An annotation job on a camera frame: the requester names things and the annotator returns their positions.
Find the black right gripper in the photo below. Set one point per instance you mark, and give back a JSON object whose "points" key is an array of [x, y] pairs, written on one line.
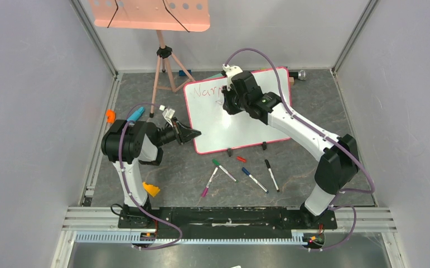
{"points": [[228, 102]]}

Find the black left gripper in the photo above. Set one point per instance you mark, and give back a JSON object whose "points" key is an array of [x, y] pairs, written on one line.
{"points": [[183, 134]]}

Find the pink framed whiteboard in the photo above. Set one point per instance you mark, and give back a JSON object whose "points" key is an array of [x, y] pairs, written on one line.
{"points": [[219, 130]]}

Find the red marker cap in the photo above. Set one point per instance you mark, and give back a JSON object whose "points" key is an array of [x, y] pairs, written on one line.
{"points": [[241, 159]]}

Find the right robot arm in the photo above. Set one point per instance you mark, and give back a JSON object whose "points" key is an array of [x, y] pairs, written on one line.
{"points": [[336, 156]]}

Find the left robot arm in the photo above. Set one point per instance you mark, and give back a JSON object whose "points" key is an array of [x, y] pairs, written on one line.
{"points": [[129, 144]]}

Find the green whiteboard marker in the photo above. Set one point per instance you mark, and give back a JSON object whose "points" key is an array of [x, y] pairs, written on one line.
{"points": [[224, 170]]}

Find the purple whiteboard marker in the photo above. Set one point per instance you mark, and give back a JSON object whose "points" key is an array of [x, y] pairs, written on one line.
{"points": [[203, 194]]}

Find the blue whiteboard marker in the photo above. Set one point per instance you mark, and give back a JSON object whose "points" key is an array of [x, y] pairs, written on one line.
{"points": [[247, 173]]}

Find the black whiteboard marker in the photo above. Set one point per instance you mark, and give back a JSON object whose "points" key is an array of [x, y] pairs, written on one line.
{"points": [[272, 175]]}

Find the mint green cylinder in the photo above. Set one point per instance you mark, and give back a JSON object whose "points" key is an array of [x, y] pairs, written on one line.
{"points": [[218, 75]]}

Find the black microphone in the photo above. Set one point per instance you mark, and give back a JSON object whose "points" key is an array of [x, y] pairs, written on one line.
{"points": [[298, 75]]}

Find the orange stair toy block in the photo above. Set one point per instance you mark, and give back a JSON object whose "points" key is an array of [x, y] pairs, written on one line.
{"points": [[152, 190]]}

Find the pink music stand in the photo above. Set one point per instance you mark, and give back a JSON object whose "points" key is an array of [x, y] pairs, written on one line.
{"points": [[160, 16]]}

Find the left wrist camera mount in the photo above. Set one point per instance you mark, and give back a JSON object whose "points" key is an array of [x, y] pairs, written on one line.
{"points": [[167, 113]]}

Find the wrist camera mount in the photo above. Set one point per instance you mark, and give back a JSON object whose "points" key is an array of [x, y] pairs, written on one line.
{"points": [[230, 73], [167, 113]]}

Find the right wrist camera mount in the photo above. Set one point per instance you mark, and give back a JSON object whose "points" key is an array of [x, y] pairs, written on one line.
{"points": [[230, 73]]}

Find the orange toy block at wall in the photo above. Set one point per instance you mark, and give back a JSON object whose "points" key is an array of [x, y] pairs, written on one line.
{"points": [[111, 116]]}

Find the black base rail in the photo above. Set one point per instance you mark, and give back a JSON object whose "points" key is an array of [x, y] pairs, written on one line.
{"points": [[233, 223]]}

